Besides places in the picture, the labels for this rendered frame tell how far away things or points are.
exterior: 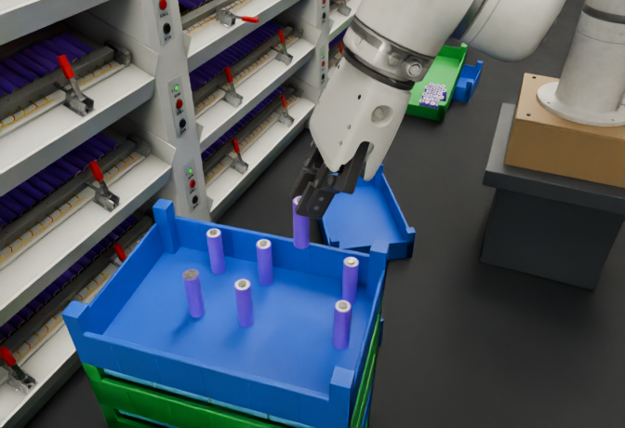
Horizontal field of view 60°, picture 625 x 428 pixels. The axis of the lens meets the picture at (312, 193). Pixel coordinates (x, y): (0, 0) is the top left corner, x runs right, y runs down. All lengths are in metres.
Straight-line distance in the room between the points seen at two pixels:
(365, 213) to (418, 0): 1.01
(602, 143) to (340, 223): 0.63
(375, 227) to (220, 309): 0.78
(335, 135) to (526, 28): 0.19
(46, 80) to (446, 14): 0.67
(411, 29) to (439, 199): 1.07
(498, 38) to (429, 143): 1.28
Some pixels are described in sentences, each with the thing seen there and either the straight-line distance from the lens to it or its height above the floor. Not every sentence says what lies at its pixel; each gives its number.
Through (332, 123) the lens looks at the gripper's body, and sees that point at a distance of 0.52.
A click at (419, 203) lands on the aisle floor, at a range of 1.50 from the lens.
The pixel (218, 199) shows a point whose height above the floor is 0.10.
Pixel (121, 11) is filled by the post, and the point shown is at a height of 0.59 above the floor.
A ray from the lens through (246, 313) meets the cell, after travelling 0.63.
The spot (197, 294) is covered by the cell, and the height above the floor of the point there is 0.44.
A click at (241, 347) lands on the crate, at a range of 0.63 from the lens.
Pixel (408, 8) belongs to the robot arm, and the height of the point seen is 0.76.
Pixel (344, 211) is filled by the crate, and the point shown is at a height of 0.00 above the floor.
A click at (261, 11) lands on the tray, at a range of 1.34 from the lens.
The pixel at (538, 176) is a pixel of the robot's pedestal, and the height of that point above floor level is 0.28.
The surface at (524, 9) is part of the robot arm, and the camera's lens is 0.49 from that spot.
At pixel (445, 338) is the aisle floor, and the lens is 1.18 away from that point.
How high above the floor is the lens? 0.90
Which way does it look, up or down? 37 degrees down
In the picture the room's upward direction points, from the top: straight up
